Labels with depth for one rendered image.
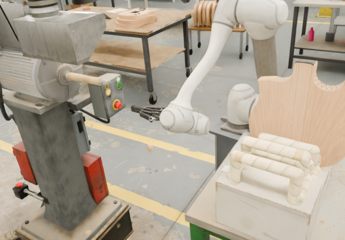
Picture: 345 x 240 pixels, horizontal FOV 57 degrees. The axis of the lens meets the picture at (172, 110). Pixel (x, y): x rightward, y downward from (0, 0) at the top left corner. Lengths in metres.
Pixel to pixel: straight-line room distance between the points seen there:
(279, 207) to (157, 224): 1.52
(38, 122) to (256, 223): 1.11
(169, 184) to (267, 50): 1.50
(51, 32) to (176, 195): 1.71
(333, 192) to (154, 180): 1.71
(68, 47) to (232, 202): 0.73
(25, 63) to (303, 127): 1.15
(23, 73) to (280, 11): 1.10
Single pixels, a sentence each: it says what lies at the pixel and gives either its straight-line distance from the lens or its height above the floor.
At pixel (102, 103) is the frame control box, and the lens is 1.70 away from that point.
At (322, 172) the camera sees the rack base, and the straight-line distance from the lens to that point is 1.20.
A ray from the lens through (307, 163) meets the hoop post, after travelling 0.95.
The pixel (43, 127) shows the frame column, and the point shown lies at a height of 0.98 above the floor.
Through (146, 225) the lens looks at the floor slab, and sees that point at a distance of 2.38.
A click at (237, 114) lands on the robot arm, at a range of 1.87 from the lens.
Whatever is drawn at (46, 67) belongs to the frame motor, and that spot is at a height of 1.31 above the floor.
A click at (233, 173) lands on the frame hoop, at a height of 1.15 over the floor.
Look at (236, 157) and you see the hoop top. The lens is 0.91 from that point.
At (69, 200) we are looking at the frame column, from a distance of 1.97.
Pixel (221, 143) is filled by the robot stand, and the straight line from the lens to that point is 1.98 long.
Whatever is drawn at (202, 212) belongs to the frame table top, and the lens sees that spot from 1.13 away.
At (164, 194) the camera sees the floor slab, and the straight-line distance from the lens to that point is 2.58.
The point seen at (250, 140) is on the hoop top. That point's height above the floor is 1.21.
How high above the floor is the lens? 1.75
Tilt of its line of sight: 28 degrees down
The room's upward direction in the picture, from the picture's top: 5 degrees counter-clockwise
